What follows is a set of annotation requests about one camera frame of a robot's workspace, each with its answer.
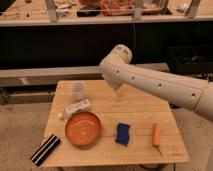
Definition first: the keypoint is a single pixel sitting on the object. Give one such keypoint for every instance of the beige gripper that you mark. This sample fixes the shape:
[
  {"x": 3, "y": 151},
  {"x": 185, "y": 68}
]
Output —
[{"x": 119, "y": 93}]

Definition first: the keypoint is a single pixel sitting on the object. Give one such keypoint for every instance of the white ceramic cup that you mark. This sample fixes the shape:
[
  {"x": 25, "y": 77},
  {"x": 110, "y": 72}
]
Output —
[{"x": 77, "y": 90}]

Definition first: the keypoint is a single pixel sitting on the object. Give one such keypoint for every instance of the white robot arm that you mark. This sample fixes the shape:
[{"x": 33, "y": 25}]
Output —
[{"x": 186, "y": 92}]

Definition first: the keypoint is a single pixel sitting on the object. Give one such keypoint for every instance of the blue cloth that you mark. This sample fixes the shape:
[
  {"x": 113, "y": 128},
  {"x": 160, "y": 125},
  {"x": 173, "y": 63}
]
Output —
[{"x": 122, "y": 136}]

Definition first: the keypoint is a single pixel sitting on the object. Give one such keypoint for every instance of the white tube bottle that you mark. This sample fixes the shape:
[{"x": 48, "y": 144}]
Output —
[{"x": 83, "y": 105}]

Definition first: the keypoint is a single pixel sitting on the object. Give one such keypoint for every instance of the wooden table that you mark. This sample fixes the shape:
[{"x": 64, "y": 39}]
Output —
[{"x": 137, "y": 109}]

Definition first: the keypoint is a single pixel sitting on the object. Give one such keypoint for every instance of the orange bowl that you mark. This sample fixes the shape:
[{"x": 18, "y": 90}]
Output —
[{"x": 83, "y": 128}]

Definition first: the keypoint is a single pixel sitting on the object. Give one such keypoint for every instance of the orange carrot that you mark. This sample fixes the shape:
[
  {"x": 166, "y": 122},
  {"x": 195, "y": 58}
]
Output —
[{"x": 156, "y": 137}]

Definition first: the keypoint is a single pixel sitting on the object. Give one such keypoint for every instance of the low grey shelf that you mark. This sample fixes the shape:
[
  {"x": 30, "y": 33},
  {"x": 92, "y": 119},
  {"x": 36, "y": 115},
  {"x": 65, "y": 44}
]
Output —
[{"x": 47, "y": 76}]

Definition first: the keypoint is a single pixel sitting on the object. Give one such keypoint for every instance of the black box right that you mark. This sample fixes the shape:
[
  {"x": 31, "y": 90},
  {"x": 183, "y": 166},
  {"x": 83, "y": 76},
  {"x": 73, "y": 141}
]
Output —
[{"x": 190, "y": 59}]

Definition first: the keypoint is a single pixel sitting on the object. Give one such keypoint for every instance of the long background workbench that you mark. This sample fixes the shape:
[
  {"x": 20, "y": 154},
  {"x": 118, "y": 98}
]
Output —
[{"x": 73, "y": 12}]

